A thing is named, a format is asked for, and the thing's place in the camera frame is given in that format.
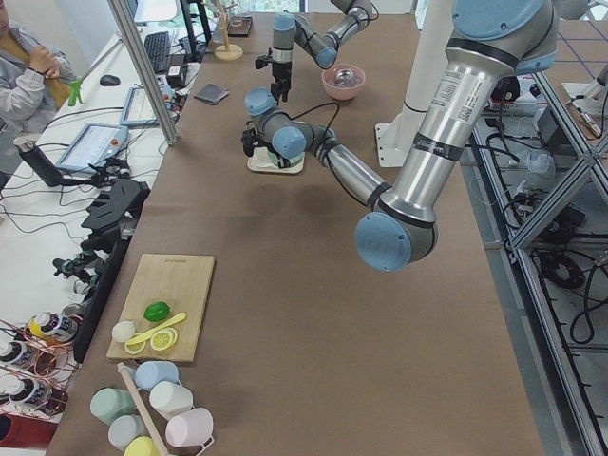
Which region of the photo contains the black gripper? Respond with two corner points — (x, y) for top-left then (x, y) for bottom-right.
(275, 155), (291, 169)
(271, 61), (292, 105)

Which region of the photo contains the green bowl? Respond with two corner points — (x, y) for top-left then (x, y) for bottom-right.
(262, 148), (279, 168)

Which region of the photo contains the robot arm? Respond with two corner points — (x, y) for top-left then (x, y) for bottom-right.
(256, 0), (379, 104)
(244, 1), (559, 272)

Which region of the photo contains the cream rabbit tray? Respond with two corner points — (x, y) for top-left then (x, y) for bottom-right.
(247, 147), (305, 175)

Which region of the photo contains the metal ice scoop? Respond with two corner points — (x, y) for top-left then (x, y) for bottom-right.
(333, 68), (358, 88)

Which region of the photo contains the pink bowl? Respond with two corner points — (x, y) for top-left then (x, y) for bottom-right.
(321, 64), (366, 101)

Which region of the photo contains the wooden mug tree stand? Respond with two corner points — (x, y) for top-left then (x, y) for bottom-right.
(211, 1), (243, 61)

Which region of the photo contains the grey folded cloth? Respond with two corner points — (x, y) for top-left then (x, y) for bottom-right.
(195, 83), (230, 105)

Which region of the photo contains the black tray at edge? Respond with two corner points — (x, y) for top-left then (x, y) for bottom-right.
(228, 17), (253, 38)

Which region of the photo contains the black keyboard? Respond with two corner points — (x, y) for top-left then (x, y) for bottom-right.
(143, 31), (170, 74)

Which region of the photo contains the teach pendant far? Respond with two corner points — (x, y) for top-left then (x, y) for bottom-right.
(120, 86), (158, 128)

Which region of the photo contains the teach pendant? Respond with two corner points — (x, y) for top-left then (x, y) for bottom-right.
(120, 86), (158, 128)
(55, 123), (128, 175)

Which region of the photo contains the bamboo cutting board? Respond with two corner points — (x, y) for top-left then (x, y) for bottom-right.
(105, 254), (216, 366)

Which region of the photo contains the black computer mouse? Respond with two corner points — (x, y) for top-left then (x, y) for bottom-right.
(99, 74), (121, 86)

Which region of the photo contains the yellow plastic knife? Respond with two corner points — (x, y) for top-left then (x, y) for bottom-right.
(125, 312), (187, 345)

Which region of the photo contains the teach pendant near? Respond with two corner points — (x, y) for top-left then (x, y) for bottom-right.
(55, 123), (128, 175)

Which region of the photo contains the green lime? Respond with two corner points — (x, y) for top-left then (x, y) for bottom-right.
(143, 301), (171, 322)

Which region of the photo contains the lemon slice top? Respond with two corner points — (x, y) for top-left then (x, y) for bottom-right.
(150, 327), (179, 352)

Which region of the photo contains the lemon slice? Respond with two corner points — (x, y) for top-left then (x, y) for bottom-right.
(150, 327), (179, 352)
(123, 340), (147, 355)

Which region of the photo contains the white garlic toy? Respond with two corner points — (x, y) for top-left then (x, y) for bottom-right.
(111, 320), (136, 343)

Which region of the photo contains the lemon slice bottom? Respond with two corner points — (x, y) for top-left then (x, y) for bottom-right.
(123, 340), (147, 355)

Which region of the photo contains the seated person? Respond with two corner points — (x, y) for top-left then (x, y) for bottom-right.
(1, 3), (77, 133)

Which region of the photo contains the light blue cup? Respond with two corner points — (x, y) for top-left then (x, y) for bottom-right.
(135, 360), (180, 391)

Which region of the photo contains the black water bottle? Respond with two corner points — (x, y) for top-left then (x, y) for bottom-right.
(13, 137), (64, 187)

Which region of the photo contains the white cup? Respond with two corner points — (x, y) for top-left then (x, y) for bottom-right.
(149, 381), (194, 420)

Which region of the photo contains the pink cup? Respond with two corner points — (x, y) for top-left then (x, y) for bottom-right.
(165, 408), (214, 447)

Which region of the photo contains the green cup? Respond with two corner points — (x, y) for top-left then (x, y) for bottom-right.
(89, 388), (136, 426)

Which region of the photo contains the grey cup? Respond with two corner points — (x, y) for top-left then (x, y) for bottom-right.
(107, 415), (146, 452)

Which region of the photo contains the yellow cup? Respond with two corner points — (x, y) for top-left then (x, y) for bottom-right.
(123, 436), (161, 456)

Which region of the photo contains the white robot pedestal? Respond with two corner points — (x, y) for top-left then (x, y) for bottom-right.
(375, 0), (453, 167)

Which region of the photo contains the aluminium frame post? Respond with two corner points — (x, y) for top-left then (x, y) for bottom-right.
(107, 0), (178, 145)

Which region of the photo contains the wooden rack handle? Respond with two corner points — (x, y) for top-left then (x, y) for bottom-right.
(117, 362), (170, 456)

